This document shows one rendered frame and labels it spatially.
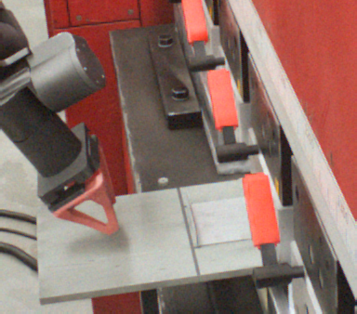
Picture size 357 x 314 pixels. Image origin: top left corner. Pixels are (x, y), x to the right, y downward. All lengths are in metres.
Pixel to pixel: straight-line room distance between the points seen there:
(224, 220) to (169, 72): 0.59
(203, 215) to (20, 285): 1.66
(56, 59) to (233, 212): 0.30
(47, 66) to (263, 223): 0.35
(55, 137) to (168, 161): 0.49
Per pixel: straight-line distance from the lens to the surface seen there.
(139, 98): 1.88
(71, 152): 1.25
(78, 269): 1.29
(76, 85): 1.19
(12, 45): 1.25
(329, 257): 0.85
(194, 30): 1.30
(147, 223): 1.35
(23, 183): 3.38
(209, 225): 1.33
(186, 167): 1.69
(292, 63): 0.90
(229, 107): 1.12
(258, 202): 0.96
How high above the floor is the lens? 1.76
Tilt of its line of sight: 28 degrees down
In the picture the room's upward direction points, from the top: 4 degrees counter-clockwise
